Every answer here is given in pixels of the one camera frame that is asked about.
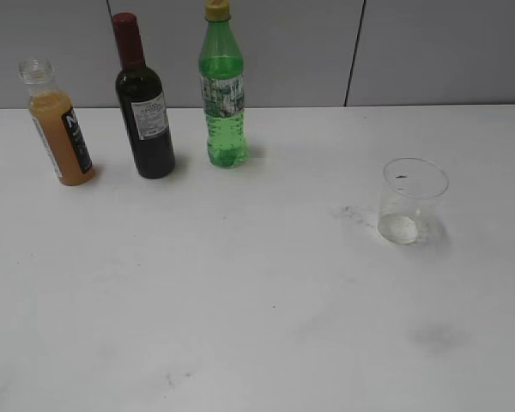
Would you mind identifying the transparent plastic cup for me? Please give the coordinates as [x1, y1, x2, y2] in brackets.
[377, 157, 449, 245]

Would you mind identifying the NFC orange juice bottle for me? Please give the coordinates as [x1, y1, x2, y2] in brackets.
[18, 58, 95, 186]

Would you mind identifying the green plastic soda bottle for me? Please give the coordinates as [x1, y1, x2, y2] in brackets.
[198, 1, 247, 168]

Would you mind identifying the dark red wine bottle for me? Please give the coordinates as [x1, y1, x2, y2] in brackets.
[112, 12, 175, 179]

